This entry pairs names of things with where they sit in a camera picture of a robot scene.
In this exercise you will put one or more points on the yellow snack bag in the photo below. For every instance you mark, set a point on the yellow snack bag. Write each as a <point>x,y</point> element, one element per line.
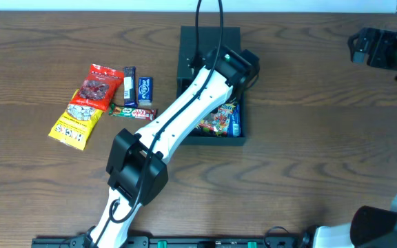
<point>75,125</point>

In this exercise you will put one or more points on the long blue cookie pack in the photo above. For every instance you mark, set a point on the long blue cookie pack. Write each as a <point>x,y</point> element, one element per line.
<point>234,127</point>

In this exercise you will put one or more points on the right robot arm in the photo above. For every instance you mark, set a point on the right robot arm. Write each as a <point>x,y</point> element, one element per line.
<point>370,226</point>

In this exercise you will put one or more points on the dark green lidded box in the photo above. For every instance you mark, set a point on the dark green lidded box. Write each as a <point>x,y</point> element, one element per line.
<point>208,40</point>

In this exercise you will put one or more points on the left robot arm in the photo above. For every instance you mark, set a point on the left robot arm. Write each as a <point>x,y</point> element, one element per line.
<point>137,164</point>

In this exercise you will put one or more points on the Haribo candy bag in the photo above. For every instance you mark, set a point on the Haribo candy bag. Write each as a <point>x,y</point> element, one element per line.
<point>215,124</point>

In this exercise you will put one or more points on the red snack bag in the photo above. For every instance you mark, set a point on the red snack bag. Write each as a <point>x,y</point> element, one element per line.
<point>98,87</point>

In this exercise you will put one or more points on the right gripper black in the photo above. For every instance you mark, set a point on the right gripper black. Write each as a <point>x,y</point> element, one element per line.
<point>362,45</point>

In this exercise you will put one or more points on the blue Eclipse mint tin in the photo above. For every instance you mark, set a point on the blue Eclipse mint tin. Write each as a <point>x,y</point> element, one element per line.
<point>145,90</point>

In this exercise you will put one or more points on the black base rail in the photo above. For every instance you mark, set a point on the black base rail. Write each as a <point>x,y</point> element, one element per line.
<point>182,242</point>

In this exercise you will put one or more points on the dark blue candy bar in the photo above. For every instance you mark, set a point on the dark blue candy bar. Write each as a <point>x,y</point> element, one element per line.
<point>129,94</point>

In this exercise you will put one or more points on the green red KitKat bar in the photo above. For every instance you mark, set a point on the green red KitKat bar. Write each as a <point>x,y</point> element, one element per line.
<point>132,112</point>

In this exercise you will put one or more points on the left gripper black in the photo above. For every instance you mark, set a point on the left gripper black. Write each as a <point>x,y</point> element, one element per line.
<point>251,58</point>

